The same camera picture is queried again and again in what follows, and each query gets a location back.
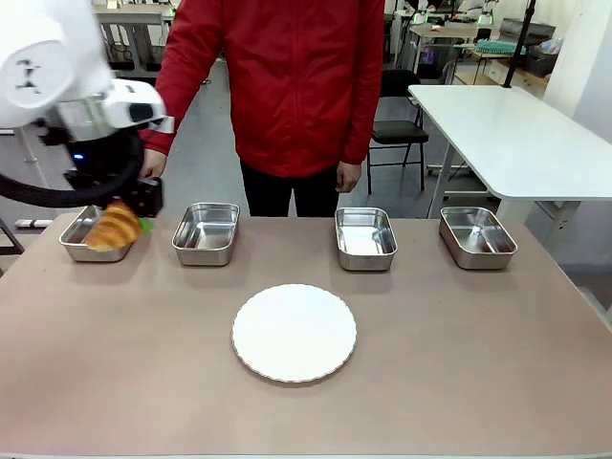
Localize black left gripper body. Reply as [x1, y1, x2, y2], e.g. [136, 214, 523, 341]
[66, 136, 165, 221]

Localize golden croissant bread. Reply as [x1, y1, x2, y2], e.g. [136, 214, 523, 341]
[84, 199, 144, 253]

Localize person's right forearm red sleeve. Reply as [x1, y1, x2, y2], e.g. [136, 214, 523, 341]
[140, 56, 202, 157]

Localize person's left forearm red sleeve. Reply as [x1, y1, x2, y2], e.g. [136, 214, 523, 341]
[340, 90, 384, 166]

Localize steel rectangular container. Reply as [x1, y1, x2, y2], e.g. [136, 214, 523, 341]
[170, 202, 241, 268]
[58, 204, 141, 264]
[334, 207, 399, 273]
[438, 206, 519, 272]

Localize person's right hand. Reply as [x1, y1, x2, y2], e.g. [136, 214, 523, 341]
[142, 148, 169, 181]

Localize person's left hand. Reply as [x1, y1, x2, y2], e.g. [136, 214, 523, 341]
[335, 160, 363, 194]

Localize black trousers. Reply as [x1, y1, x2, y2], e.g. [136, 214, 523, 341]
[239, 160, 342, 219]

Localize white background desk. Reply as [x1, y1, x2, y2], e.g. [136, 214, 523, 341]
[93, 2, 176, 73]

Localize white scalloped plate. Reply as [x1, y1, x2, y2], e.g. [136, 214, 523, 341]
[231, 283, 358, 383]

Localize red jacket torso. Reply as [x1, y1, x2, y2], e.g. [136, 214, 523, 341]
[162, 0, 386, 179]

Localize black folding chair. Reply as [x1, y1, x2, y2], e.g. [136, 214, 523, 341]
[366, 69, 430, 194]

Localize beige background desk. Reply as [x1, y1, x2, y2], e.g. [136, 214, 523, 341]
[407, 22, 480, 76]

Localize large white table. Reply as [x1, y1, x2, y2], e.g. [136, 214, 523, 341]
[407, 83, 612, 224]

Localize green rack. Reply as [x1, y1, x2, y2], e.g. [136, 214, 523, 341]
[474, 38, 528, 57]

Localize black pole stand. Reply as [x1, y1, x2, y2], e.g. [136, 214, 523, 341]
[502, 0, 537, 90]

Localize grey storage bin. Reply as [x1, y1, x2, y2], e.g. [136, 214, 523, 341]
[524, 43, 559, 79]

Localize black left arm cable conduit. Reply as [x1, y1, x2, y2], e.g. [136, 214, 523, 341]
[0, 142, 145, 208]

